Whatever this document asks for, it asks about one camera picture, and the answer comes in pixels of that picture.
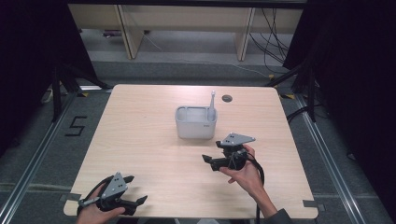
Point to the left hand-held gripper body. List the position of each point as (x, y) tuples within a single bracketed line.
[(115, 186)]

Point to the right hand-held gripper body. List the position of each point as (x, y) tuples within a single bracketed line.
[(235, 139)]

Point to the grey toothbrush holder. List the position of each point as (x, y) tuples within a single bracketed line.
[(195, 129)]

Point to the white electric toothbrush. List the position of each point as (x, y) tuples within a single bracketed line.
[(212, 107)]

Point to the person's right hand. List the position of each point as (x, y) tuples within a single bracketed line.
[(247, 177)]

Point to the person's left hand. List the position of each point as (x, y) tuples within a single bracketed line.
[(93, 216)]

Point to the grey tape piece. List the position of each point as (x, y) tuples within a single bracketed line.
[(314, 204), (70, 197)]

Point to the yellow black floor tape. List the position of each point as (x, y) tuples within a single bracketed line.
[(83, 94), (288, 96)]

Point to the black metal stand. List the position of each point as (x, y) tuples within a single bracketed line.
[(56, 99), (311, 99)]

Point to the beige wooden bench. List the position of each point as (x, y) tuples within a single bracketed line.
[(186, 17)]

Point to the dark curtain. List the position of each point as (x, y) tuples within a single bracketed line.
[(28, 62), (358, 77)]

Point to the metal floor rail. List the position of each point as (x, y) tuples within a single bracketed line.
[(34, 161), (327, 155)]

